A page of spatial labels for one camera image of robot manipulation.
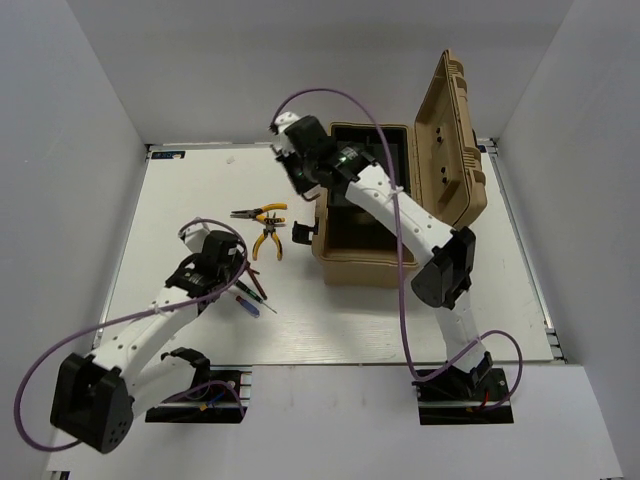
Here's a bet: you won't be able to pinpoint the tan plastic toolbox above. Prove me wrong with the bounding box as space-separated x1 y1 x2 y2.
307 50 487 288

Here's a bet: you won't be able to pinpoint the large dark hex key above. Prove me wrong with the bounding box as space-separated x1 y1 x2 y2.
302 192 320 202

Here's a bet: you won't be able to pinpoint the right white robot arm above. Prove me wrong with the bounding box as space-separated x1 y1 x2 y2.
271 112 492 399

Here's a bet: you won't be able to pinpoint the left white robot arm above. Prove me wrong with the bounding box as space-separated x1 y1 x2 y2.
50 230 245 454

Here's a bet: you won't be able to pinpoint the green black screwdriver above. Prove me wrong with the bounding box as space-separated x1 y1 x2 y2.
235 280 277 314

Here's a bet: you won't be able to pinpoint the long brown hex key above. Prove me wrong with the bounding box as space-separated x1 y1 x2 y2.
246 262 268 300

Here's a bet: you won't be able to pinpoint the red blue screwdriver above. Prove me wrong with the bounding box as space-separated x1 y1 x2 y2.
235 295 260 318

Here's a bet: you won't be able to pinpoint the yellow diagonal cutter pliers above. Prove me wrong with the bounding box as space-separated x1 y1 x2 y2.
252 214 286 261

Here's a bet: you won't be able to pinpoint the yellow needle-nose pliers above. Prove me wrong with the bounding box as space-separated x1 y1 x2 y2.
230 203 288 220

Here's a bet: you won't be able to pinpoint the black toolbox inner tray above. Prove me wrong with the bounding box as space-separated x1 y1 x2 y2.
330 123 410 192

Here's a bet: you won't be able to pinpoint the blue label sticker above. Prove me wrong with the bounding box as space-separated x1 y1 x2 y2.
150 151 186 160

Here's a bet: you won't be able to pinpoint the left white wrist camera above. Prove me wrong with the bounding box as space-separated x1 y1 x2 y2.
178 218 210 253

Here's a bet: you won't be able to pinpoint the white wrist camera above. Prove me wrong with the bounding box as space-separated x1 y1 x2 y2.
269 112 301 161
178 218 210 253

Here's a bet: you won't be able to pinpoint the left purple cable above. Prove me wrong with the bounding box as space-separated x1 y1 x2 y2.
13 216 250 451

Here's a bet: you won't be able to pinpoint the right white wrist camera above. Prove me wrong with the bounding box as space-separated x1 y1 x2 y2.
269 112 301 161

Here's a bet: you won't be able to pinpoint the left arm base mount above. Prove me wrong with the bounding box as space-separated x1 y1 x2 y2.
144 347 252 425

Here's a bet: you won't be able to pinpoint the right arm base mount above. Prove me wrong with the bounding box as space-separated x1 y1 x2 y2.
412 368 514 426

